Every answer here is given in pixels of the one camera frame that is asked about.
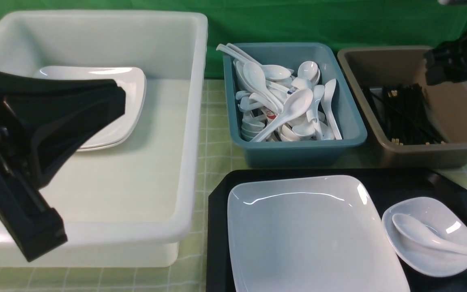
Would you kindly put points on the white spoon front of bin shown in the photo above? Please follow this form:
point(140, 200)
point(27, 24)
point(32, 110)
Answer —
point(295, 106)

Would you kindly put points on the large white plastic tub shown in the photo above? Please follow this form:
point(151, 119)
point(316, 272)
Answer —
point(132, 204)

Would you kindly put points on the green checkered tablecloth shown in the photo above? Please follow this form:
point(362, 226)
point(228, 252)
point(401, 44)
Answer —
point(218, 155)

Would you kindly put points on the green backdrop cloth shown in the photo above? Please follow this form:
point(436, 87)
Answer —
point(336, 23)

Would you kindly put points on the brown plastic chopstick bin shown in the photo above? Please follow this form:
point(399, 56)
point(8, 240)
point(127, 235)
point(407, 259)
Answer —
point(375, 67)

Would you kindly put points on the white spoon of bin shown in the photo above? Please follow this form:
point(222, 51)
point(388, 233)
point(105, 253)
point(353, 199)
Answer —
point(272, 72)
point(330, 90)
point(295, 106)

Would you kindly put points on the white spoon right of bin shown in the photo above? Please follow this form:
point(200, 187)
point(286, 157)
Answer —
point(330, 90)

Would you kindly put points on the white square plate in tub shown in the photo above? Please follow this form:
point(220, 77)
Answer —
point(131, 80)

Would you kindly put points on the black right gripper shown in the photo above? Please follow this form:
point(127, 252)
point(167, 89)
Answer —
point(447, 62)

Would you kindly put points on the teal plastic spoon bin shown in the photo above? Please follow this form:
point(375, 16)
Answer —
point(296, 153)

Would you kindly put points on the white ceramic soup spoon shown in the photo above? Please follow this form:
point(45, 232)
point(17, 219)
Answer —
point(416, 231)

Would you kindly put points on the white spoon top of bin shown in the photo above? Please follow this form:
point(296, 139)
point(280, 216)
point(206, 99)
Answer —
point(272, 72)

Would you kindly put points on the large white rice plate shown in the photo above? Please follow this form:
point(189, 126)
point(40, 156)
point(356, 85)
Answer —
point(313, 234)

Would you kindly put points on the lower white square plate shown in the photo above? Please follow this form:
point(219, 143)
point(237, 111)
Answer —
point(98, 148)

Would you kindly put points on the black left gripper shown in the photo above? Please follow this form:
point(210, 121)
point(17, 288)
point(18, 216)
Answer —
point(43, 122)

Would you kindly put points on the small white bowl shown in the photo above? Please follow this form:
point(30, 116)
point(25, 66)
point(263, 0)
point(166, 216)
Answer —
point(441, 221)

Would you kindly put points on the black chopsticks pile in bin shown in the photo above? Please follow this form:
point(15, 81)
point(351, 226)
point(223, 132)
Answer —
point(403, 115)

